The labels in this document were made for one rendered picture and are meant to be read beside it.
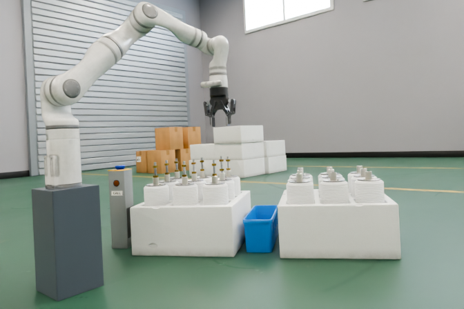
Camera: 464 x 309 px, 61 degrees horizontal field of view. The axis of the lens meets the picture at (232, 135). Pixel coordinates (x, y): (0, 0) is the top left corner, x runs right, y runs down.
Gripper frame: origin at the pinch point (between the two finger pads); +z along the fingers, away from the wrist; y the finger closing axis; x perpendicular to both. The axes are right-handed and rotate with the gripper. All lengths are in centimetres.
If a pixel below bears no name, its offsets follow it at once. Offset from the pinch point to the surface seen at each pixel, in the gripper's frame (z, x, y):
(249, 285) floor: 48, 39, -27
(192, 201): 29.1, 16.1, 4.7
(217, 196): 27.0, 15.0, -5.3
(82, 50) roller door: -144, -326, 419
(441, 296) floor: 48, 30, -76
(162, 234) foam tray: 40.0, 23.4, 13.8
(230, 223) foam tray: 36.2, 17.2, -10.9
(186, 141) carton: 10, -321, 224
